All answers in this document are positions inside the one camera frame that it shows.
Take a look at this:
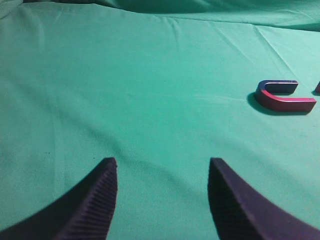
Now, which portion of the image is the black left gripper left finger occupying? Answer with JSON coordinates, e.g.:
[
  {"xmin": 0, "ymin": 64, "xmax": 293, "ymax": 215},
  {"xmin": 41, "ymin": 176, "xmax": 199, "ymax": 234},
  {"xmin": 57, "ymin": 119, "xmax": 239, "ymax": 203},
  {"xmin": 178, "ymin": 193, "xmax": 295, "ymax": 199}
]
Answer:
[{"xmin": 0, "ymin": 157, "xmax": 118, "ymax": 240}]

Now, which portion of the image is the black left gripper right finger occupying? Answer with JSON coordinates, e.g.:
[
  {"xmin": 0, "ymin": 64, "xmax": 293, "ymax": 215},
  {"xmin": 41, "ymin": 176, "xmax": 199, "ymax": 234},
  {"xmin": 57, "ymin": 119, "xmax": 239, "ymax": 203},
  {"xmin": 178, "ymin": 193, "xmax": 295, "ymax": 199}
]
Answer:
[{"xmin": 207, "ymin": 157, "xmax": 320, "ymax": 240}]

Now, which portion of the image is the green cloth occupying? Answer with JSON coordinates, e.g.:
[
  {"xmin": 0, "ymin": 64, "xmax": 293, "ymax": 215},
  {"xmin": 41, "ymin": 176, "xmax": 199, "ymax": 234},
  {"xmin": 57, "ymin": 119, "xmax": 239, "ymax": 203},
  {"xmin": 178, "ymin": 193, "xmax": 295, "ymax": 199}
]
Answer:
[{"xmin": 0, "ymin": 0, "xmax": 320, "ymax": 240}]

